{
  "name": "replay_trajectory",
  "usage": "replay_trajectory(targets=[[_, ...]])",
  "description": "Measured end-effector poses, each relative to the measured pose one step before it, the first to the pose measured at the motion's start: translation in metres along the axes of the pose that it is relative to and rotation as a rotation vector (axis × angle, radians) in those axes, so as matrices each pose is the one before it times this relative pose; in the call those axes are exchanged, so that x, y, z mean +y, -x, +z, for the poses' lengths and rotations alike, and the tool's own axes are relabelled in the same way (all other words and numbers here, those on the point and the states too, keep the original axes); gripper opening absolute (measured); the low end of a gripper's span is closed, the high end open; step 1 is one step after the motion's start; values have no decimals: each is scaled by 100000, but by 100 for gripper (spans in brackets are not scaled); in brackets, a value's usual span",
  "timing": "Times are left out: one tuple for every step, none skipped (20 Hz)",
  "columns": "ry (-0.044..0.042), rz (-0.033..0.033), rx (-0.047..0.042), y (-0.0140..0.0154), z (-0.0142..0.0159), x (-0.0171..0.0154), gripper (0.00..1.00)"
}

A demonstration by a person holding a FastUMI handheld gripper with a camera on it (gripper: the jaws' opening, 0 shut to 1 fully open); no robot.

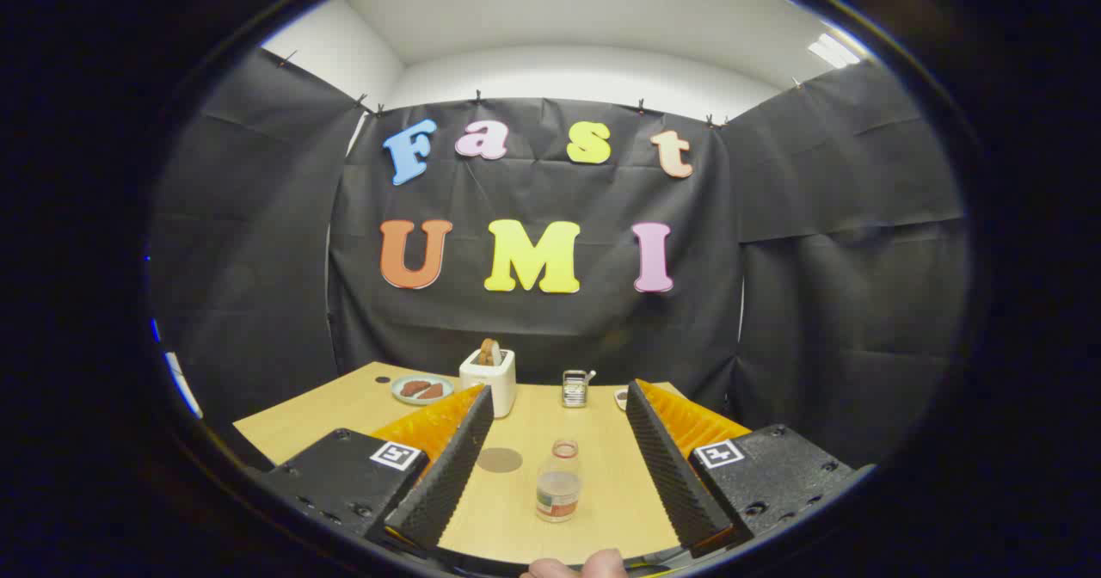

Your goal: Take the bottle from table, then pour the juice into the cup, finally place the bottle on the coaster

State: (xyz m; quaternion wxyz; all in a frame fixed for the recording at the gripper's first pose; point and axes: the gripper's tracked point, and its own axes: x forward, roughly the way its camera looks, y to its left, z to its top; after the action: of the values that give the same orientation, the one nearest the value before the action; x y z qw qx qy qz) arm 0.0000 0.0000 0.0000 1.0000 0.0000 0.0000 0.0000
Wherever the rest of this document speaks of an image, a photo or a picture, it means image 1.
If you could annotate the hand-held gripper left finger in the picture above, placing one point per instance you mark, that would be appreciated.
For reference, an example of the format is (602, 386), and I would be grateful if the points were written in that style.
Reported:
(447, 475)

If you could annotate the small ceiling light panel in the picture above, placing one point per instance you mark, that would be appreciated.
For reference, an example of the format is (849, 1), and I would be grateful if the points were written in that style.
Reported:
(833, 51)

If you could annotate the round brown coaster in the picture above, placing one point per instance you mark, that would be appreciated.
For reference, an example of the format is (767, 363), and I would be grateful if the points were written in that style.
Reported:
(500, 460)

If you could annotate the black backdrop cloth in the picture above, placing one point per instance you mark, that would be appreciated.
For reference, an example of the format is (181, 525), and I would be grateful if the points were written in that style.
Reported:
(533, 328)

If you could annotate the small white dish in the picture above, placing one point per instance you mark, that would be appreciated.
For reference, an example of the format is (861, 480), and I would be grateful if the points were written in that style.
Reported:
(621, 398)

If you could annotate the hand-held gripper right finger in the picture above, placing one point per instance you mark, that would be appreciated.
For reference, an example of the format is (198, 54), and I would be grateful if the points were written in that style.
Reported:
(667, 466)

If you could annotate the light green plate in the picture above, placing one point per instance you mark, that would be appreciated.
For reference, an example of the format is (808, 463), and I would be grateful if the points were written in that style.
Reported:
(401, 393)

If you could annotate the white toaster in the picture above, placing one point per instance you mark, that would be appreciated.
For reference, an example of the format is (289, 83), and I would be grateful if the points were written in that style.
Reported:
(495, 384)

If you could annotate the brown bread slice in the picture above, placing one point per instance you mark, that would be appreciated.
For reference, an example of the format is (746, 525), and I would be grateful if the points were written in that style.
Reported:
(489, 353)

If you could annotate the brown food piece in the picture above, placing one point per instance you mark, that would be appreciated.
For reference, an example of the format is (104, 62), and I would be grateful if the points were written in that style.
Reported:
(433, 391)
(415, 387)

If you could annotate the clear plastic juice bottle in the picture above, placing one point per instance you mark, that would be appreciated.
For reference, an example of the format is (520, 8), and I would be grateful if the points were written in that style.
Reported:
(558, 488)

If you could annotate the wooden table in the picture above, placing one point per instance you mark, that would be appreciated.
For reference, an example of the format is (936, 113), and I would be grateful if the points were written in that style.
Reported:
(593, 440)

